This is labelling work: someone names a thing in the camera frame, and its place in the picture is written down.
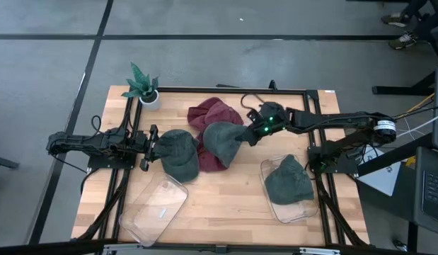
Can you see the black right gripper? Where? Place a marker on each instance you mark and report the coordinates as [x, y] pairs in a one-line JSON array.
[[273, 118]]

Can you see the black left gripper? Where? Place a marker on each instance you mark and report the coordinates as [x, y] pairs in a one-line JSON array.
[[144, 145]]

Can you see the dark green baseball cap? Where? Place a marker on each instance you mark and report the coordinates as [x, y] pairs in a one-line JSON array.
[[179, 156], [289, 180]]

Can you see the grey green baseball cap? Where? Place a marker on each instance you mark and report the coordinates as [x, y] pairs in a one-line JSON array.
[[222, 141]]

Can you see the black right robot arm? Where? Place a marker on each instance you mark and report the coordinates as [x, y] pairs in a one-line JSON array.
[[332, 120]]

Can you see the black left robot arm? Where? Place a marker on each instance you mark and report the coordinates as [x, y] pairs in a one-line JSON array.
[[84, 143]]

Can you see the green plant in white pot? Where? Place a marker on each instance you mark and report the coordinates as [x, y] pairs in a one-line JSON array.
[[149, 99]]

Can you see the clear plastic bin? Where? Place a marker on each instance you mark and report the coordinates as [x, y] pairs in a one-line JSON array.
[[296, 212], [155, 209]]

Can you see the white box with logo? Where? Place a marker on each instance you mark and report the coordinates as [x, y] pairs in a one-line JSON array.
[[381, 173]]

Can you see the dark chair base leg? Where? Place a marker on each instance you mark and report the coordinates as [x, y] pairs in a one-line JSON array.
[[3, 162]]

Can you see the person's olive shoe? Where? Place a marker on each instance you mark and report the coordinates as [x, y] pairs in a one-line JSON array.
[[395, 19], [402, 40]]

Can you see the grey laptop with keyboard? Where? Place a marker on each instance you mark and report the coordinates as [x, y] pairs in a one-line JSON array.
[[431, 191]]

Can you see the person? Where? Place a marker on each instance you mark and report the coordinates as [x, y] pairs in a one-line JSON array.
[[424, 14]]

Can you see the black aluminium table frame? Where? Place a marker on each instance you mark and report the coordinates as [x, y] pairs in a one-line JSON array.
[[218, 90]]

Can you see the black desk leg frame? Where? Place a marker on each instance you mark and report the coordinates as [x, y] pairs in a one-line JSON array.
[[399, 90]]

